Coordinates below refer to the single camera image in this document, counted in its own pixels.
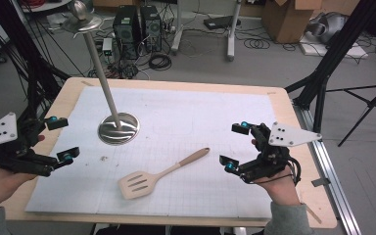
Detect white grid mat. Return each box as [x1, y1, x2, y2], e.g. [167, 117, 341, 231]
[24, 85, 277, 219]

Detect black frame stand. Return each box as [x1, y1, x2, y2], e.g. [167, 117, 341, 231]
[0, 0, 71, 131]
[284, 0, 376, 133]

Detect aluminium rail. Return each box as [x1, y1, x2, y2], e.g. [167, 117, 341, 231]
[293, 100, 362, 235]

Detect white stand leg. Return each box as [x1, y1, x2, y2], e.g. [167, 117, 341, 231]
[226, 0, 243, 62]
[170, 0, 186, 56]

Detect dark metal clip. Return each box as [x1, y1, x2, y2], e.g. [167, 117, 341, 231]
[310, 177, 332, 188]

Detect small white electronics box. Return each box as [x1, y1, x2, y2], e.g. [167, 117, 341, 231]
[101, 37, 114, 57]

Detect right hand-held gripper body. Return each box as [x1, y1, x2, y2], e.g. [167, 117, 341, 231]
[238, 120, 323, 185]

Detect person's right hand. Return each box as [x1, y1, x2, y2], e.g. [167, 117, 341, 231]
[256, 167, 303, 208]

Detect metal utensil stand with hooks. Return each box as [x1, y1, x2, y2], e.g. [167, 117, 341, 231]
[61, 0, 141, 147]

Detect black computer tower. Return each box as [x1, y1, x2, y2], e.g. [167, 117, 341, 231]
[112, 4, 142, 62]
[139, 4, 163, 54]

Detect thin black cable loops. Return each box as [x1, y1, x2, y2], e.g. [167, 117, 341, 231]
[242, 36, 272, 51]

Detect cardboard box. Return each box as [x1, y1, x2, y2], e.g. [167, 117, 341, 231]
[260, 0, 324, 44]

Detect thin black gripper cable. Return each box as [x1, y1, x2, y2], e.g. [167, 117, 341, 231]
[240, 156, 304, 188]

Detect black tripod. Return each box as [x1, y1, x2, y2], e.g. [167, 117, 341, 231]
[325, 77, 376, 148]

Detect coiled black cable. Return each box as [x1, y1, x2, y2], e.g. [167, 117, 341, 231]
[148, 52, 173, 71]

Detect silver grey rounded appliance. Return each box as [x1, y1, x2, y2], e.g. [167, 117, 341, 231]
[305, 12, 350, 45]

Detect beige slotted spatula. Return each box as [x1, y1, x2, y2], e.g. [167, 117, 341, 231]
[117, 147, 212, 201]

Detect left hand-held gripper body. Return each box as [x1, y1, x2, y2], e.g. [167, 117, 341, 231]
[0, 112, 59, 177]

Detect flat black device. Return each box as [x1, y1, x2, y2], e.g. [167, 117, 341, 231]
[203, 15, 242, 31]

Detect white flat board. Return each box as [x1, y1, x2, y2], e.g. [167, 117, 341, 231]
[298, 31, 370, 60]

